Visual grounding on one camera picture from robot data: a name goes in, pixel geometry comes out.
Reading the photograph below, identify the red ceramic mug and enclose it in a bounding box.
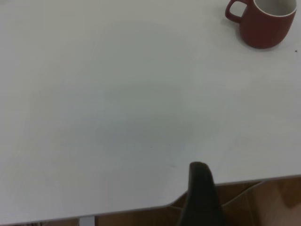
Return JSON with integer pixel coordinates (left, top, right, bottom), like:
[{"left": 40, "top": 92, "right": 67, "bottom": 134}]
[{"left": 225, "top": 0, "right": 298, "bottom": 49}]

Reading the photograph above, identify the grey metal table leg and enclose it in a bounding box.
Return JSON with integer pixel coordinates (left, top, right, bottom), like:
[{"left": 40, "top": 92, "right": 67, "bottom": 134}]
[{"left": 79, "top": 216, "right": 95, "bottom": 226}]

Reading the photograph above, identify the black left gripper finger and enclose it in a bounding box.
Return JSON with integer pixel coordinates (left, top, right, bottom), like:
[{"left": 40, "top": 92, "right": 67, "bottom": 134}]
[{"left": 176, "top": 161, "right": 227, "bottom": 226}]

